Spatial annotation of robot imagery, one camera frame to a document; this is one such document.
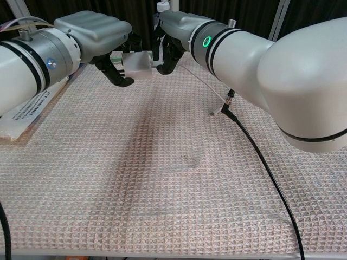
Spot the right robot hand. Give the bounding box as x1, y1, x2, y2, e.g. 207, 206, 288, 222
151, 10, 217, 76

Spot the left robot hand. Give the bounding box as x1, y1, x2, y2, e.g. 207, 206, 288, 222
53, 10, 143, 87

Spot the white USB wall charger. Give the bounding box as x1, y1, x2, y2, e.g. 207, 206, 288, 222
121, 51, 154, 80

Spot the white USB cable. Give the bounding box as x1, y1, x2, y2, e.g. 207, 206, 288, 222
151, 63, 226, 117

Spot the clear plastic water bottle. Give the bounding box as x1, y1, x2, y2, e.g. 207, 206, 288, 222
153, 1, 171, 55

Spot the dark curtain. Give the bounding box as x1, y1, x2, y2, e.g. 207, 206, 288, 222
0, 0, 347, 54

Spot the white printed plastic bag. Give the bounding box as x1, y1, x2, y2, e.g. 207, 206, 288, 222
0, 69, 73, 139

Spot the pink woven tablecloth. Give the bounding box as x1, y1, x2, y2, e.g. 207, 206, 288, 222
0, 50, 347, 257

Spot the white slanted frame post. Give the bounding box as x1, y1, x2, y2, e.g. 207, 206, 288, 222
268, 0, 291, 43
9, 0, 31, 24

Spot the coloured wire bundle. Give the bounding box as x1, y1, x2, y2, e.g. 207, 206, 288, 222
0, 15, 54, 32

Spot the black arm cable with plug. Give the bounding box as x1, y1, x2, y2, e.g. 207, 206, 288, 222
221, 89, 306, 260

